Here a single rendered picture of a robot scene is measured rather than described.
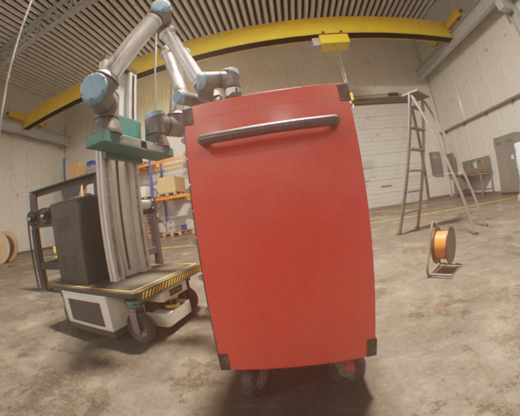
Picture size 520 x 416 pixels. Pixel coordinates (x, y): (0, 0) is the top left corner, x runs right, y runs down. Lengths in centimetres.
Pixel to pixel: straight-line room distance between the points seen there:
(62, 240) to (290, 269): 147
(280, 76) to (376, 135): 499
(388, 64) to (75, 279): 1363
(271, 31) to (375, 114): 586
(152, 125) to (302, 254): 143
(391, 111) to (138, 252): 1186
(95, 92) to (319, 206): 111
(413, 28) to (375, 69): 371
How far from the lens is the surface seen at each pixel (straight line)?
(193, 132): 75
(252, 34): 921
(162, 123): 186
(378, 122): 1214
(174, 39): 167
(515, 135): 937
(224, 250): 70
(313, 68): 1266
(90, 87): 138
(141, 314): 144
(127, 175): 183
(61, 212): 180
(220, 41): 932
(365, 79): 1288
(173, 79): 182
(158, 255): 334
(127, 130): 180
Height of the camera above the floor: 63
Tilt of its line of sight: level
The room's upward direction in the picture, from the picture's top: 8 degrees counter-clockwise
